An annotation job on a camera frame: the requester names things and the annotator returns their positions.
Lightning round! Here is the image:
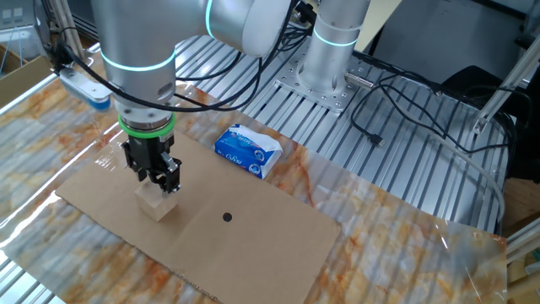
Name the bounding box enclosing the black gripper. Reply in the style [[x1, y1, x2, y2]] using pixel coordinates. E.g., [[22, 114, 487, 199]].
[[121, 133, 183, 196]]

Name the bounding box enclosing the light wooden block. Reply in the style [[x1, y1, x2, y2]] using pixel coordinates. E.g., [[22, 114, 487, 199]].
[[133, 180, 179, 223]]

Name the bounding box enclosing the blue tissue pack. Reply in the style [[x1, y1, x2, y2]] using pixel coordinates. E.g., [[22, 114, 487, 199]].
[[213, 123, 284, 180]]

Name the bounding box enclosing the brown cardboard sheet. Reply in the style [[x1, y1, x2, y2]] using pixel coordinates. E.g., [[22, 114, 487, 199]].
[[54, 128, 342, 304]]

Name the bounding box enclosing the open cardboard box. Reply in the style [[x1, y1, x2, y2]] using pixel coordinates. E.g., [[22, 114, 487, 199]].
[[0, 44, 55, 109]]

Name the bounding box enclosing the marble pattern plastic sheet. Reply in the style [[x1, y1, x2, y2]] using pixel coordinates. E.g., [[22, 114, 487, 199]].
[[0, 52, 510, 304]]

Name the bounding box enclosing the black bag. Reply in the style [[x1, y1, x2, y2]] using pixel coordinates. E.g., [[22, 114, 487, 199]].
[[438, 65, 540, 182]]

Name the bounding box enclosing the aluminium frame post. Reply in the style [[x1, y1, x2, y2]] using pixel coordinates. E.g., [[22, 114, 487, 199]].
[[45, 0, 85, 60], [472, 35, 540, 135]]

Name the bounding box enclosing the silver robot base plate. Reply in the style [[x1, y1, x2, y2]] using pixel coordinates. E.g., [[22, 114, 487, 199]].
[[273, 52, 359, 114]]

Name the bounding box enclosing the black usb cable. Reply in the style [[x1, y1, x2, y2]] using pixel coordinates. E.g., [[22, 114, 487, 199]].
[[349, 71, 511, 155]]

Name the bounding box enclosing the grey hose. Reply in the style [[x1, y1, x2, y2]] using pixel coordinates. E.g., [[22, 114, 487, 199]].
[[404, 122, 507, 225]]

